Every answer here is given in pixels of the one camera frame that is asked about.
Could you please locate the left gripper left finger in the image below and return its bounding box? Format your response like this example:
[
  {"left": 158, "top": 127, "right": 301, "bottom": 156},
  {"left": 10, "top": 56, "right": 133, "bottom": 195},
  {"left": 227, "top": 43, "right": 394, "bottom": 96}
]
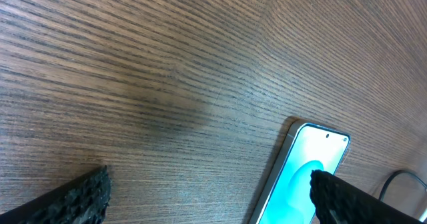
[{"left": 1, "top": 166, "right": 111, "bottom": 224}]

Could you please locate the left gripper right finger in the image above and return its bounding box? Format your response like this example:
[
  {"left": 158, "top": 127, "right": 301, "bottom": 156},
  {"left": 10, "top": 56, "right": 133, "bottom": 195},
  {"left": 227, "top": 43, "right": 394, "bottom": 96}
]
[{"left": 310, "top": 170, "right": 421, "bottom": 224}]

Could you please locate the Galaxy S25 smartphone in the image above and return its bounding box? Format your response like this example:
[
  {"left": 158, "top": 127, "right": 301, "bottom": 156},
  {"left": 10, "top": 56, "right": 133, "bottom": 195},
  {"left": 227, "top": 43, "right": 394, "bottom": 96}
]
[{"left": 249, "top": 119, "right": 350, "bottom": 224}]

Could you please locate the black USB charging cable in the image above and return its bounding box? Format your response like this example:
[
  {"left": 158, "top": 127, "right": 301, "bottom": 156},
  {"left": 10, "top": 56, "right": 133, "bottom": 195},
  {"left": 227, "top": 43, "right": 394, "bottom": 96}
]
[{"left": 378, "top": 169, "right": 427, "bottom": 202}]

